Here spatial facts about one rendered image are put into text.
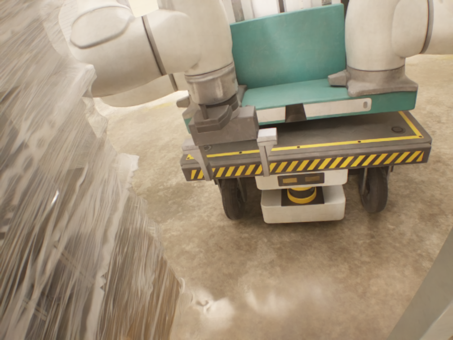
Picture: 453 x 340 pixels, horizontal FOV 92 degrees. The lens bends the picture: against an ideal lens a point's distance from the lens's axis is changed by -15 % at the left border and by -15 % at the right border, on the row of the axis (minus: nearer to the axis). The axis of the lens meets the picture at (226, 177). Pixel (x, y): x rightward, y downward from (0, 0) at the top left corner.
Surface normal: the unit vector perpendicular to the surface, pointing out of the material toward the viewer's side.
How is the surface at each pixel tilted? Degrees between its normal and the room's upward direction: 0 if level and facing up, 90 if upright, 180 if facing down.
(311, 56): 90
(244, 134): 90
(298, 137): 0
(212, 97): 90
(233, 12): 90
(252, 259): 0
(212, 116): 0
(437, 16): 74
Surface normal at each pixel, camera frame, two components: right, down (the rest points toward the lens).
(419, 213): -0.23, -0.77
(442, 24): -0.44, 0.58
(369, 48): -0.59, 0.63
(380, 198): -0.23, 0.37
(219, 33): 0.62, 0.37
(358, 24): -0.86, 0.41
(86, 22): -0.07, 0.11
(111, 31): 0.15, 0.06
